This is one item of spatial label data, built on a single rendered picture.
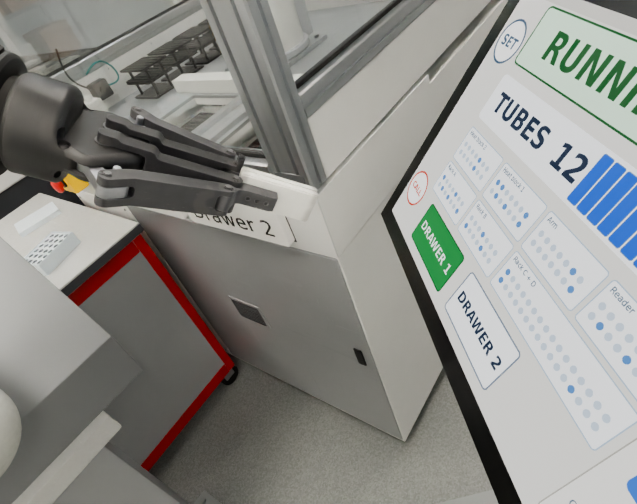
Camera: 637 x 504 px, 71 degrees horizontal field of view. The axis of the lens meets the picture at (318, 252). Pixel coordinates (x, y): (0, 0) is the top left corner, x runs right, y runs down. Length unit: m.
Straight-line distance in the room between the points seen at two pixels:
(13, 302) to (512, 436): 0.71
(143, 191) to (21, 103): 0.09
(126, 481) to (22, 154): 0.75
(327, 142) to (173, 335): 0.91
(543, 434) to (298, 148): 0.48
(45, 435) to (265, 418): 0.92
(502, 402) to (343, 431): 1.17
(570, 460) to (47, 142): 0.40
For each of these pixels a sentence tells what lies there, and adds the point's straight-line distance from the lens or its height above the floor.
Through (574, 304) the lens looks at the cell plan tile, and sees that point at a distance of 0.34.
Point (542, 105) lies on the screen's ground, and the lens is 0.43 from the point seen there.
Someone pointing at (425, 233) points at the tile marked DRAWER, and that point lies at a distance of 0.49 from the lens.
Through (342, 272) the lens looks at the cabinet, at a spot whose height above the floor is 0.76.
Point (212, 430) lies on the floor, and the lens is 1.71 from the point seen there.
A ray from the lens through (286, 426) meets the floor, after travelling 1.59.
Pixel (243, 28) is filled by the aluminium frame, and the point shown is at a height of 1.20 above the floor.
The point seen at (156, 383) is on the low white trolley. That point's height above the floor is 0.31.
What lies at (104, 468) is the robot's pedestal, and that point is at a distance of 0.97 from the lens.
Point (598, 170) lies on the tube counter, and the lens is 0.36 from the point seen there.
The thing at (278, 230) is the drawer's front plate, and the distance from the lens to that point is 0.81.
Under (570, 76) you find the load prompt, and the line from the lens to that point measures 0.42.
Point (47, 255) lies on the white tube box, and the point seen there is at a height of 0.80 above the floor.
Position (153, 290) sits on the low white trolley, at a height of 0.56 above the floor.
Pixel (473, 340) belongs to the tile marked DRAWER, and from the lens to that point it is 0.40.
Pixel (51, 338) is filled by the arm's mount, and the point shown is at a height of 0.90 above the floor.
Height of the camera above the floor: 1.32
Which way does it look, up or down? 40 degrees down
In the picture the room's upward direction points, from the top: 22 degrees counter-clockwise
